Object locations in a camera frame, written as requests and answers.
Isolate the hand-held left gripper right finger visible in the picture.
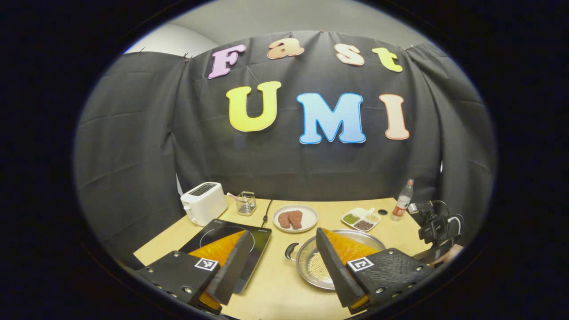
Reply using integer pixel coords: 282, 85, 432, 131
316, 228, 436, 315

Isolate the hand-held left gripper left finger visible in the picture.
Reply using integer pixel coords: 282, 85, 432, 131
136, 230, 255, 315

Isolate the stainless steel pot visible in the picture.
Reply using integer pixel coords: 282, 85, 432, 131
285, 229, 386, 291

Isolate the black induction cooktop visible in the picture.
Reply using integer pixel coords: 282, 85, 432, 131
179, 219, 272, 294

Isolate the heap of soybeans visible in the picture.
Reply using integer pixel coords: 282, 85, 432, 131
307, 251, 334, 285

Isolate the clear plastic bottle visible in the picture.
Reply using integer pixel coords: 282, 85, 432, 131
391, 179, 415, 222

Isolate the white divided dish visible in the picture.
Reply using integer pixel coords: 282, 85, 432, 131
341, 207, 381, 232

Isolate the white round plate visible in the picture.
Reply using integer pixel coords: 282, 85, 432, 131
272, 204, 319, 233

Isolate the white toaster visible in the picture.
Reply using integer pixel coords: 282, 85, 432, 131
180, 182, 228, 227

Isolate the wire mesh utensil holder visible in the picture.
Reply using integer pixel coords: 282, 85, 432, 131
235, 191, 257, 216

